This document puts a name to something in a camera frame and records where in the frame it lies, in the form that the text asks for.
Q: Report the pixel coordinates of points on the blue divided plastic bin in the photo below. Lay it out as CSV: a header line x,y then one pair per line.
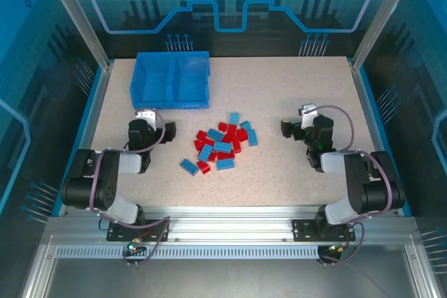
x,y
153,78

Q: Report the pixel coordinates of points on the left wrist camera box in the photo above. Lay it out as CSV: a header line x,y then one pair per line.
x,y
145,116

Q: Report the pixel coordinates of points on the aluminium mounting rail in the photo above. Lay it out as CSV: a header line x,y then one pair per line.
x,y
227,224

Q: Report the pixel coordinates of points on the aluminium table side rail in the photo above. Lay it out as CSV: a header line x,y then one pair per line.
x,y
358,81
104,78

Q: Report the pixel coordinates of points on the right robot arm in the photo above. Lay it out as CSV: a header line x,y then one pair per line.
x,y
356,179

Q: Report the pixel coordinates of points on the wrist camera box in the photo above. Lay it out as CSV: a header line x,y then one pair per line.
x,y
309,116
145,116

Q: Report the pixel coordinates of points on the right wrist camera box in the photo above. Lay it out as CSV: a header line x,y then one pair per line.
x,y
309,116

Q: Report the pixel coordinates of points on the aluminium frame post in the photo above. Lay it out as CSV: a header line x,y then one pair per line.
x,y
382,15
84,22

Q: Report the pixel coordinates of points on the small circuit board with LED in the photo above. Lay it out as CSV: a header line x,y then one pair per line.
x,y
132,247
335,249

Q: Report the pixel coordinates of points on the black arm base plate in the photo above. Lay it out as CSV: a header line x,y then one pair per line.
x,y
304,230
155,231

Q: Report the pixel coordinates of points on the blue table edge trim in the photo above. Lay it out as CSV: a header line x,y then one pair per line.
x,y
86,120

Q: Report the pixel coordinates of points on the red lego brick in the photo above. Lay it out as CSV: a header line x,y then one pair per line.
x,y
226,155
223,126
213,157
198,144
237,145
204,167
228,139
242,134
201,135
232,130

